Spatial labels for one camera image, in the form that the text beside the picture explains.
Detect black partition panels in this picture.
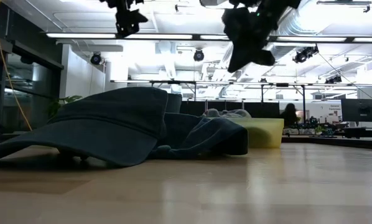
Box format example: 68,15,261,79
179,100,281,119

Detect yellow cable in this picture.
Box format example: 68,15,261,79
0,0,33,132

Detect cluttered wooden workbench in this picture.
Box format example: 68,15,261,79
282,116,341,138

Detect person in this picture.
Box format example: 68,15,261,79
280,103,300,128

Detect dark blue denim cap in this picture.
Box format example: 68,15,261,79
0,86,169,168
148,111,249,160

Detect grey cap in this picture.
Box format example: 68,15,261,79
201,108,253,119

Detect yellow translucent plastic bin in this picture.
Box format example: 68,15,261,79
226,117,286,149

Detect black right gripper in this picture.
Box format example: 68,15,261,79
222,6,286,74

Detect green potted plant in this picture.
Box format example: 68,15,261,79
47,95,83,119

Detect black ceiling rail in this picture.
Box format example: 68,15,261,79
316,0,372,13

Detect long linear ceiling light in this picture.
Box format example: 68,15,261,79
45,32,372,44

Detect black computer monitor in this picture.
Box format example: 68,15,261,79
340,98,372,122

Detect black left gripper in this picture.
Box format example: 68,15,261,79
114,5,149,38

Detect silver ceiling duct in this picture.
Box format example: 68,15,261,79
268,0,339,65

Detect black table frame rail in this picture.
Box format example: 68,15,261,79
281,135,372,151

